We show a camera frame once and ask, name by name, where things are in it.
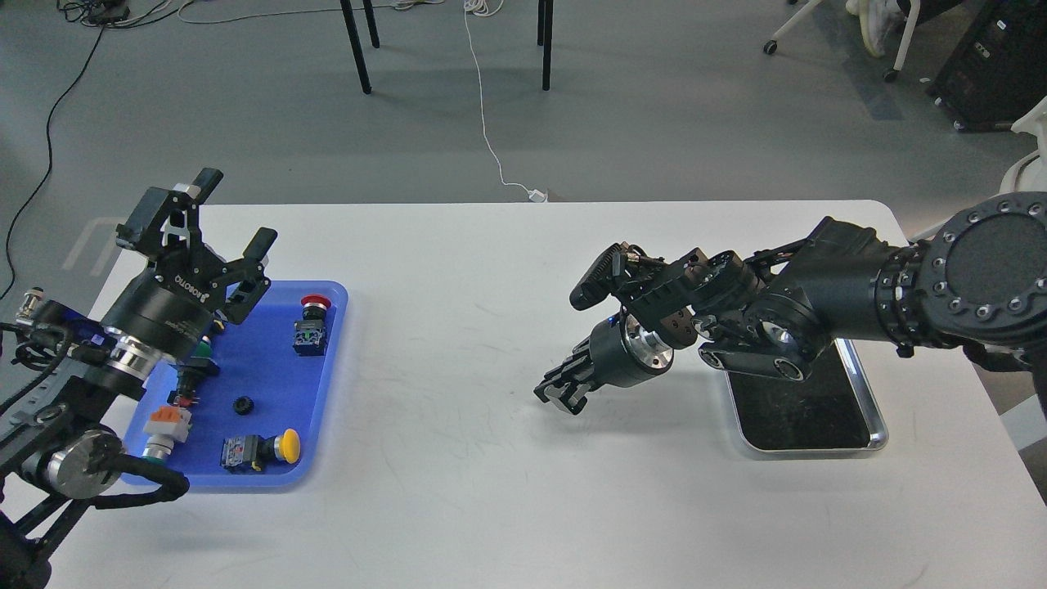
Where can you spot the yellow push button switch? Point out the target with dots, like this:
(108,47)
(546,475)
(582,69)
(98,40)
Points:
(254,452)

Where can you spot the red push button switch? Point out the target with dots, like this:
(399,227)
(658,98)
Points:
(310,337)

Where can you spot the orange green push button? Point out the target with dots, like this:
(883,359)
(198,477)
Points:
(166,427)

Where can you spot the white office chair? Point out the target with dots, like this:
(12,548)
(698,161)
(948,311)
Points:
(907,25)

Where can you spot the person leg with shoe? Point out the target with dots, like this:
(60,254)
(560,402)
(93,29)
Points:
(876,20)

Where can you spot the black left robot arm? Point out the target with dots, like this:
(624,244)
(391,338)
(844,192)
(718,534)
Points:
(52,434)

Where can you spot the blue plastic tray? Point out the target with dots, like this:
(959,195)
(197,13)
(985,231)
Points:
(256,359)

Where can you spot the green push button switch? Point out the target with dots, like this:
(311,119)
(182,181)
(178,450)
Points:
(191,372)

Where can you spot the black cabinet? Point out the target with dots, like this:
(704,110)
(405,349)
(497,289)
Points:
(997,73)

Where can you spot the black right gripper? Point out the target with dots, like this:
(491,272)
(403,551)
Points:
(618,352)

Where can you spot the white chair at right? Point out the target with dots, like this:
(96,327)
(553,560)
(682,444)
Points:
(1029,173)

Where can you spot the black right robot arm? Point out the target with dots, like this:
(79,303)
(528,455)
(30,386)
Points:
(978,285)

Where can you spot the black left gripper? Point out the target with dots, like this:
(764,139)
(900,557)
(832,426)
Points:
(163,312)

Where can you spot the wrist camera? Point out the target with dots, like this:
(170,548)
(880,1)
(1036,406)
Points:
(606,274)
(36,309)

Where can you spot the silver metal tray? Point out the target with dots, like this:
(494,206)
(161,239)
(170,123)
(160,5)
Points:
(831,414)

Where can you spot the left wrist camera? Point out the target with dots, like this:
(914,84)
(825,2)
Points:
(36,309)

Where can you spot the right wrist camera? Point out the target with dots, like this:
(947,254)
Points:
(606,274)

